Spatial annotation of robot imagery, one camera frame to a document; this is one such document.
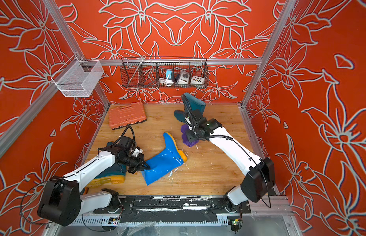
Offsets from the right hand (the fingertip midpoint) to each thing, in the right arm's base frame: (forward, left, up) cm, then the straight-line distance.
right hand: (160, 174), depth 77 cm
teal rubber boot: (+38, -17, +17) cm, 45 cm away
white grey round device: (+52, -12, +25) cm, 59 cm away
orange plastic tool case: (+43, +33, -2) cm, 54 cm away
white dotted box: (+54, -20, +22) cm, 62 cm away
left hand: (+6, +3, +7) cm, 10 cm away
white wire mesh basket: (+48, +55, +27) cm, 78 cm away
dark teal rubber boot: (0, +25, -2) cm, 26 cm away
